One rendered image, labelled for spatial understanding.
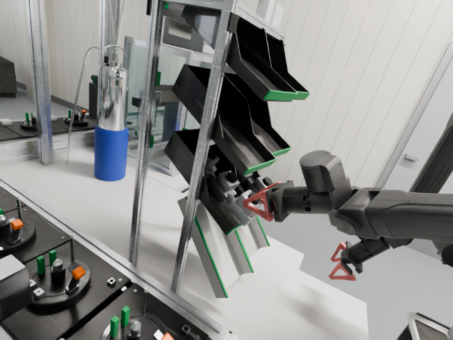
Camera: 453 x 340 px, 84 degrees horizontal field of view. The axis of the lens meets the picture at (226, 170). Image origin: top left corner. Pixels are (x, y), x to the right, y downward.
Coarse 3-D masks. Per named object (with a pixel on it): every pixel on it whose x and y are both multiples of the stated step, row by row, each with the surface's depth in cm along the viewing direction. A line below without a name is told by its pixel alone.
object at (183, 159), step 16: (176, 144) 64; (192, 144) 75; (176, 160) 66; (192, 160) 62; (224, 160) 72; (208, 192) 66; (240, 192) 71; (208, 208) 62; (224, 208) 66; (224, 224) 60; (240, 224) 62
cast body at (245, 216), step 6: (246, 192) 60; (252, 192) 60; (228, 198) 63; (234, 198) 63; (240, 198) 59; (246, 198) 58; (234, 204) 60; (240, 204) 60; (252, 204) 58; (258, 204) 59; (234, 210) 61; (240, 210) 60; (246, 210) 59; (240, 216) 60; (246, 216) 59; (252, 216) 60; (240, 222) 61; (246, 222) 60
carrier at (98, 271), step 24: (72, 240) 65; (24, 264) 66; (48, 264) 65; (72, 264) 67; (96, 264) 71; (48, 288) 59; (96, 288) 64; (120, 288) 66; (24, 312) 55; (48, 312) 56; (72, 312) 58; (24, 336) 51; (48, 336) 52
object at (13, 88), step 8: (0, 56) 488; (0, 64) 444; (8, 64) 453; (0, 72) 449; (8, 72) 457; (0, 80) 453; (8, 80) 462; (0, 88) 458; (8, 88) 466; (16, 88) 476; (0, 96) 469; (8, 96) 478
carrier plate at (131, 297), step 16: (128, 288) 66; (112, 304) 61; (128, 304) 62; (160, 304) 64; (96, 320) 57; (176, 320) 61; (80, 336) 54; (96, 336) 54; (176, 336) 58; (192, 336) 59; (208, 336) 60
